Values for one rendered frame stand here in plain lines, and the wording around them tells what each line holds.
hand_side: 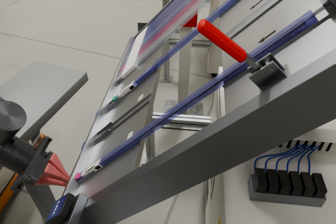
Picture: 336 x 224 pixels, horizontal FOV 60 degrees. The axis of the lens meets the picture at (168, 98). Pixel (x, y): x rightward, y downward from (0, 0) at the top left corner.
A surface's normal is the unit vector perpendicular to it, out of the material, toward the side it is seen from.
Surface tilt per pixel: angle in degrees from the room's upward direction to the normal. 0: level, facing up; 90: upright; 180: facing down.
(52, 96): 0
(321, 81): 90
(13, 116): 43
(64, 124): 0
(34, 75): 0
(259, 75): 90
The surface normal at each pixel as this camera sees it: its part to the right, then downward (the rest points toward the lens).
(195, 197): 0.00, -0.76
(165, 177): -0.11, 0.64
